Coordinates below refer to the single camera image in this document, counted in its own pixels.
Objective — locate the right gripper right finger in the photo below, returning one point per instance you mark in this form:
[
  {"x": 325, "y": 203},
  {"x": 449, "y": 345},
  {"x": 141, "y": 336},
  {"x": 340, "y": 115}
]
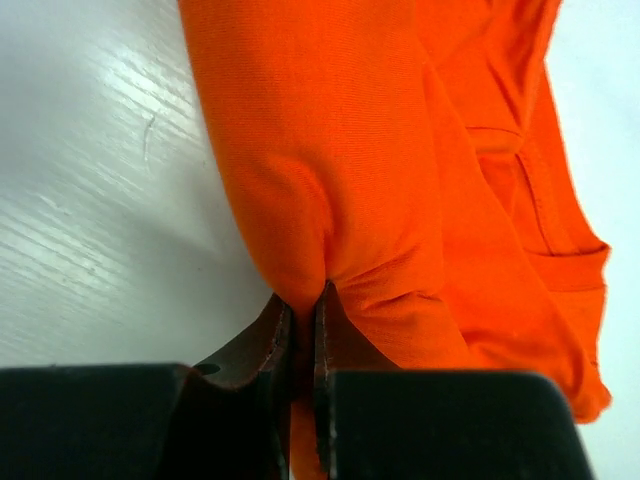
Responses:
[{"x": 338, "y": 346}]

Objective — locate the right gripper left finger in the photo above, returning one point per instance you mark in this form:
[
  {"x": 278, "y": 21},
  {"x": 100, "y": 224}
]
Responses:
[{"x": 251, "y": 380}]

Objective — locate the orange t shirt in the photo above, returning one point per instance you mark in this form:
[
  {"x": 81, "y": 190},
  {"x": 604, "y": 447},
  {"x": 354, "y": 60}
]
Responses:
[{"x": 409, "y": 153}]

